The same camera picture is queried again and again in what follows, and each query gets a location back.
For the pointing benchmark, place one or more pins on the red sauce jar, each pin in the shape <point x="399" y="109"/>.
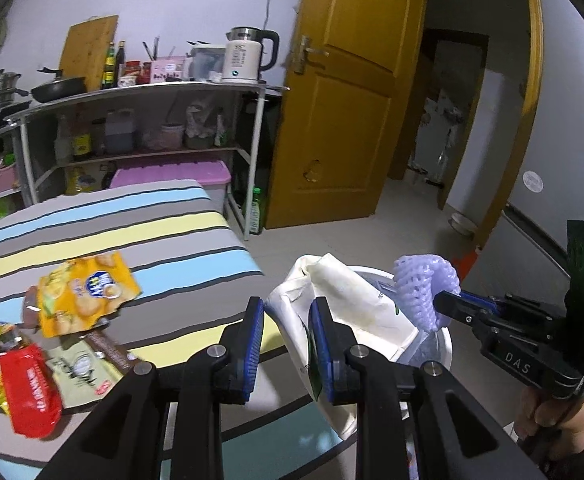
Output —
<point x="133" y="72"/>

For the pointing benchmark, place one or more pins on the dark sauce bottle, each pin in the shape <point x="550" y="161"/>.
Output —
<point x="121" y="65"/>

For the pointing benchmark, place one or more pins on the white round bin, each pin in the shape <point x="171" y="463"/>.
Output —
<point x="444" y="350"/>

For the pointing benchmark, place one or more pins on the black frying pan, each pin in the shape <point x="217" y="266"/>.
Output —
<point x="59" y="87"/>

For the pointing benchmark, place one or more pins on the clear plastic container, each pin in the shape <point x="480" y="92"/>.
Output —
<point x="207" y="62"/>

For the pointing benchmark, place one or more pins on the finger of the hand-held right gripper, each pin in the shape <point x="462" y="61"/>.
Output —
<point x="452" y="307"/>
<point x="477" y="297"/>

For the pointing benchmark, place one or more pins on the yellow chip bag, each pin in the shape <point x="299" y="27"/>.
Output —
<point x="87" y="290"/>

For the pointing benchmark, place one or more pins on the yellow label oil bottle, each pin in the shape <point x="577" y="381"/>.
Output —
<point x="82" y="142"/>

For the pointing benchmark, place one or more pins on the pink pot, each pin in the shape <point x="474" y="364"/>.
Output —
<point x="171" y="135"/>

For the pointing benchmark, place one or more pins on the round wall sticker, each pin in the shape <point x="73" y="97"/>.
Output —
<point x="533" y="181"/>

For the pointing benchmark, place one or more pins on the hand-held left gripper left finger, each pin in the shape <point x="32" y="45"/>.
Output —
<point x="252" y="340"/>

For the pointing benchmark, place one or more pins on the person's right hand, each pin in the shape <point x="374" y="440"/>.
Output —
<point x="542" y="417"/>

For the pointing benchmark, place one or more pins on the crumpled plastic bags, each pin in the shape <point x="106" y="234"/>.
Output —
<point x="199" y="125"/>

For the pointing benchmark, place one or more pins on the brown bar wrapper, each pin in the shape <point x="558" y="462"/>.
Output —
<point x="112" y="352"/>

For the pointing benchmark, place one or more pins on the metal bowl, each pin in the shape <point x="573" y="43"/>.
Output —
<point x="462" y="224"/>

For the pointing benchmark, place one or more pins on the wooden cutting board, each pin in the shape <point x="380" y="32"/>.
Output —
<point x="87" y="45"/>

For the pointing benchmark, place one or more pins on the clear plastic bin liner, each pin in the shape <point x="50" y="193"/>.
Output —
<point x="429" y="347"/>

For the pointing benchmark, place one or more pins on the pink basket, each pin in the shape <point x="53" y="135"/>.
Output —
<point x="1" y="180"/>

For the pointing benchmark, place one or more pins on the red sheet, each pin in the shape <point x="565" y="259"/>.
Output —
<point x="467" y="265"/>

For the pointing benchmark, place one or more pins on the red snack packet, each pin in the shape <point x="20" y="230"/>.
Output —
<point x="32" y="390"/>

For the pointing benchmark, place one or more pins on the purple foam fruit net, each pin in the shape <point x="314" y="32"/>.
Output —
<point x="422" y="285"/>

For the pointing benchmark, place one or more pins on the clear plastic bottle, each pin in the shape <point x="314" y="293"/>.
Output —
<point x="63" y="142"/>

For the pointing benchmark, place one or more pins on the striped bed blanket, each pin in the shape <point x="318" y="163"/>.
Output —
<point x="122" y="220"/>

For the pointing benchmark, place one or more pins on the white metal shelf rack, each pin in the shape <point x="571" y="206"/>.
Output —
<point x="137" y="91"/>

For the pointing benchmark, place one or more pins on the wooden door frame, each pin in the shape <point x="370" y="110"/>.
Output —
<point x="527" y="110"/>

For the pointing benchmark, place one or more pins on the maroon snack packet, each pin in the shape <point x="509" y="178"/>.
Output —
<point x="31" y="310"/>

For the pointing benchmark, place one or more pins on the dark plastic jug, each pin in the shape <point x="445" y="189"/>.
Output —
<point x="119" y="132"/>

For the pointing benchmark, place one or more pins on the yellow wooden door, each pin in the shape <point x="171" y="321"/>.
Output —
<point x="347" y="110"/>

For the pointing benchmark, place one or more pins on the pink lid storage box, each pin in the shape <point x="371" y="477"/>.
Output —
<point x="172" y="175"/>

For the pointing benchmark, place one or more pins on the beige snack packet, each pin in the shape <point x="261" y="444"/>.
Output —
<point x="82" y="375"/>

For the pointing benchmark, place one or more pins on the white paper bag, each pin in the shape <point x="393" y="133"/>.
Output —
<point x="352" y="285"/>

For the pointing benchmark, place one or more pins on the yellow oil jug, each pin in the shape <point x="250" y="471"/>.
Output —
<point x="82" y="181"/>

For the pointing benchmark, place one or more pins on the dark bottle green label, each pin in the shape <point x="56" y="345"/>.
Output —
<point x="107" y="70"/>

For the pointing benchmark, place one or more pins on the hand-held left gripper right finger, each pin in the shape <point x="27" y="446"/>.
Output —
<point x="319" y="355"/>

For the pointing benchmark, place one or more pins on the white electric kettle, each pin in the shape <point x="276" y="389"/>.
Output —
<point x="242" y="57"/>

